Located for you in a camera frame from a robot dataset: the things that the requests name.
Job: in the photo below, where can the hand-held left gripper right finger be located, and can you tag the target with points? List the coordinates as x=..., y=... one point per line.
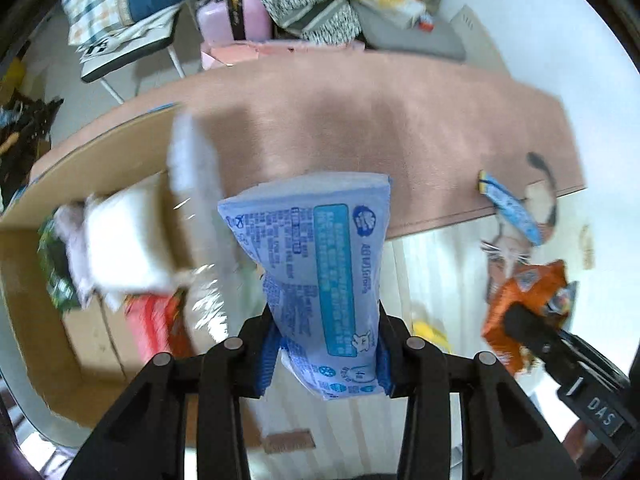
x=385, y=365

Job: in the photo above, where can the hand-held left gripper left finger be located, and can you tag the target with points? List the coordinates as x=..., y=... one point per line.
x=264, y=360

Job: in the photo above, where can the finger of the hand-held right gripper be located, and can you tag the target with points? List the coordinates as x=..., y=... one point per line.
x=540, y=335

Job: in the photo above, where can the orange snack packet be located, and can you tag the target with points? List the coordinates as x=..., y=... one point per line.
x=525, y=290

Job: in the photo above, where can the blue tissue pack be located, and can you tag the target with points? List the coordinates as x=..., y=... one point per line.
x=320, y=260

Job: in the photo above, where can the cardboard box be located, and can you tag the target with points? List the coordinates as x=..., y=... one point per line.
x=75, y=355

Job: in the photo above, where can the yellow packet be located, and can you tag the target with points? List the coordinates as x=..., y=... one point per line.
x=431, y=334

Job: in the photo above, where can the cat printed floor mat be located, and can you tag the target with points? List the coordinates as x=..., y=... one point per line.
x=520, y=250

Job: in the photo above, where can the red snack packet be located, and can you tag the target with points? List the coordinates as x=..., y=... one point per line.
x=150, y=325

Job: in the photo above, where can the long blue packet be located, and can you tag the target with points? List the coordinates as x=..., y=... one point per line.
x=510, y=207

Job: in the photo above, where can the clear wrapped white tissue pack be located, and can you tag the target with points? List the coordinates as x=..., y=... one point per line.
x=195, y=170

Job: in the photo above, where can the green snack packet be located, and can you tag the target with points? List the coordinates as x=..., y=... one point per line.
x=55, y=270

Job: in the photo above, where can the pink rug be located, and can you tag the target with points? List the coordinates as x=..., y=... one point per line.
x=380, y=125

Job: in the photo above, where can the flat cardboard piece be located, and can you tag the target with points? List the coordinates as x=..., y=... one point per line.
x=477, y=40

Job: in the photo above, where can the flat pink box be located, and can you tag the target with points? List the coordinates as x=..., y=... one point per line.
x=260, y=51

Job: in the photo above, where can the dark clutter pile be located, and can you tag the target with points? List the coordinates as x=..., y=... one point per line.
x=22, y=140

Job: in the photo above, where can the grey cushion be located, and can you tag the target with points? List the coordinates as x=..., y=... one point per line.
x=410, y=35

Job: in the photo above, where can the folding chair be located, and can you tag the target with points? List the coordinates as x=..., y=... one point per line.
x=125, y=55

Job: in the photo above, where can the striped grey cloth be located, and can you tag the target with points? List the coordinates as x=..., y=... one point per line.
x=312, y=12

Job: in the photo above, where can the pink suitcase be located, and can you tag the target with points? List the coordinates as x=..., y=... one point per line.
x=225, y=10

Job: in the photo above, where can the checked cloth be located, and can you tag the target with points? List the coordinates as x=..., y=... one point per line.
x=95, y=2

